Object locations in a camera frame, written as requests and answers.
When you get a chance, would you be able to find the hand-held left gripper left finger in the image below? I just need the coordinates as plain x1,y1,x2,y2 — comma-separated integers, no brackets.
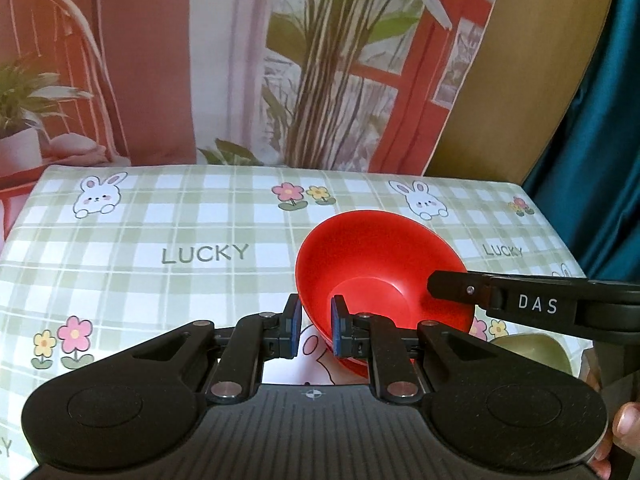
131,294,303,405

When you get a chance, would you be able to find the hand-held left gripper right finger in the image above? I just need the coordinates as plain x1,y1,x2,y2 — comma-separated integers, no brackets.
331,294,507,405

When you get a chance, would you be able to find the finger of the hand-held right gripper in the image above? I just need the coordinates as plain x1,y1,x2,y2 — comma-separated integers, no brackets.
427,270,640,346

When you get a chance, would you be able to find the red plastic bowl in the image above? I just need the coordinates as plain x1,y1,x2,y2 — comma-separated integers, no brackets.
294,211,476,382

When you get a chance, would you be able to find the green oval plate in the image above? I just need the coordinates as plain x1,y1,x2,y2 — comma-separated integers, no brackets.
489,332,574,377

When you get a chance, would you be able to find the person's right hand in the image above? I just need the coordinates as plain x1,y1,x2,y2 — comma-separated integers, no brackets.
592,401,640,480

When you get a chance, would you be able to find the green checked rabbit tablecloth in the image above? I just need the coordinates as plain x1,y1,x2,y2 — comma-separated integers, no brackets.
0,164,603,473

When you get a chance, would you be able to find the teal curtain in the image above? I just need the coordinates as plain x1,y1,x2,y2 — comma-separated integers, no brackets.
520,0,640,283

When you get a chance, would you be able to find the brown wooden board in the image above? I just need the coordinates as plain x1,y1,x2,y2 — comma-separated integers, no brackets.
427,0,622,187

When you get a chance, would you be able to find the printed plant wall backdrop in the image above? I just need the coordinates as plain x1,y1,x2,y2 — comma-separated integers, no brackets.
0,0,507,213

